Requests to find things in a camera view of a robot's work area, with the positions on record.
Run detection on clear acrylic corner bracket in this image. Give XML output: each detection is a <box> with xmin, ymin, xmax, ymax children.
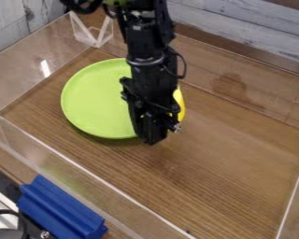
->
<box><xmin>69</xmin><ymin>11</ymin><xmax>113</xmax><ymax>49</ymax></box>

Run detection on clear acrylic enclosure wall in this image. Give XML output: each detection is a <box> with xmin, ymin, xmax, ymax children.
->
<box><xmin>0</xmin><ymin>108</ymin><xmax>197</xmax><ymax>239</ymax></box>

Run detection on blue plastic clamp block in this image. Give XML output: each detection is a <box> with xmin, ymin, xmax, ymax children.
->
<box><xmin>17</xmin><ymin>175</ymin><xmax>108</xmax><ymax>239</ymax></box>

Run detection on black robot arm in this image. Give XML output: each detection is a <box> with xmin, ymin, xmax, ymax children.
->
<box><xmin>60</xmin><ymin>0</ymin><xmax>187</xmax><ymax>145</ymax></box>

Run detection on green round plate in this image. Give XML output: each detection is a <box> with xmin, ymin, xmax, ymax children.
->
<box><xmin>60</xmin><ymin>58</ymin><xmax>137</xmax><ymax>140</ymax></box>

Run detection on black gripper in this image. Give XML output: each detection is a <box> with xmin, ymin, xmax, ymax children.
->
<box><xmin>119</xmin><ymin>76</ymin><xmax>183</xmax><ymax>147</ymax></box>

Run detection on yellow toy banana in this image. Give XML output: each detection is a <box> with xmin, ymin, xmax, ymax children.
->
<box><xmin>173</xmin><ymin>87</ymin><xmax>185</xmax><ymax>121</ymax></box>

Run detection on black cable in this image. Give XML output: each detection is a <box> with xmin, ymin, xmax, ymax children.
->
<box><xmin>0</xmin><ymin>209</ymin><xmax>26</xmax><ymax>239</ymax></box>

